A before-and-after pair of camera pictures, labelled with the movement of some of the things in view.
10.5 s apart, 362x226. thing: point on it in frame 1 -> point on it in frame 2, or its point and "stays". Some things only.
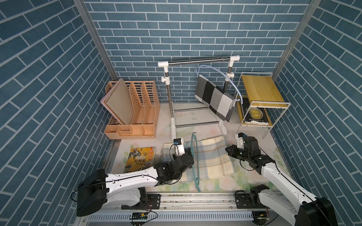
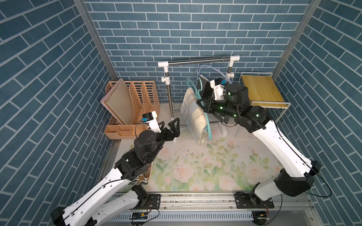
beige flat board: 119,99 stays
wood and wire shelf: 260,103 stays
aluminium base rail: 201,209 stays
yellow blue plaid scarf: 211,157 -> 193,117
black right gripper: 231,152 -> 209,104
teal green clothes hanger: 193,162 -> 198,90
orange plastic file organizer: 143,100 stays
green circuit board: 140,215 stays
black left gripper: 188,154 -> 174,133
